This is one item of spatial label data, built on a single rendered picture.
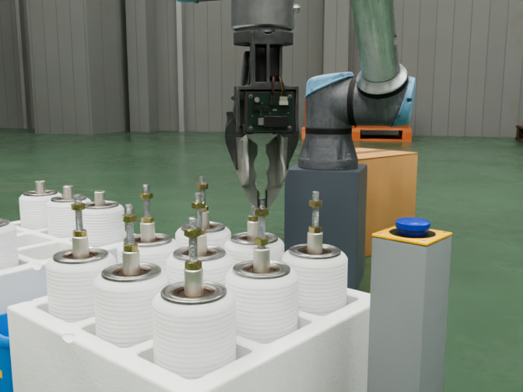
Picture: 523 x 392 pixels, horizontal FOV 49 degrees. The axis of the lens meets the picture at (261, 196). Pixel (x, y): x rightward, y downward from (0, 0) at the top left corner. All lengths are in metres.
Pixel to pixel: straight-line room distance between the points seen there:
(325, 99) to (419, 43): 6.21
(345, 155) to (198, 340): 0.86
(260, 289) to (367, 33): 0.70
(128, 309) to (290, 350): 0.20
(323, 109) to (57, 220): 0.66
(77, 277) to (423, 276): 0.45
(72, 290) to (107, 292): 0.10
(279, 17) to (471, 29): 6.95
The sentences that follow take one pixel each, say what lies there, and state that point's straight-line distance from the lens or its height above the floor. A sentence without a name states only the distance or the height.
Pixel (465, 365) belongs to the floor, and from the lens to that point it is 1.13.
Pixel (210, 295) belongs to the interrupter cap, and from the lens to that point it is 0.65.
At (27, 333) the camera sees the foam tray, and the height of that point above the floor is 0.16.
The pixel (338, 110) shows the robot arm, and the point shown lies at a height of 0.44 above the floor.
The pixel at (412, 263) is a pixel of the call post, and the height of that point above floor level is 0.29.
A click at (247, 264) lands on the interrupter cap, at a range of 0.77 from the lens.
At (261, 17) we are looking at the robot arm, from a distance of 0.67.
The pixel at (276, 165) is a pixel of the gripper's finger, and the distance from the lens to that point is 0.72.
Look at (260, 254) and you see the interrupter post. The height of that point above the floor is 0.28.
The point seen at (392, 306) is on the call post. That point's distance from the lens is 0.70.
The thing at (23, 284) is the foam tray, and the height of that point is 0.15.
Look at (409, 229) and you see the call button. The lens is 0.68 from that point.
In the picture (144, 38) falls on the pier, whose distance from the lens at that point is 8.25.
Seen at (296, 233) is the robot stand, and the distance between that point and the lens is 1.42.
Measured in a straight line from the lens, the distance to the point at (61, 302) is 0.83.
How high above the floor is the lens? 0.47
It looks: 10 degrees down
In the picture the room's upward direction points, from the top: straight up
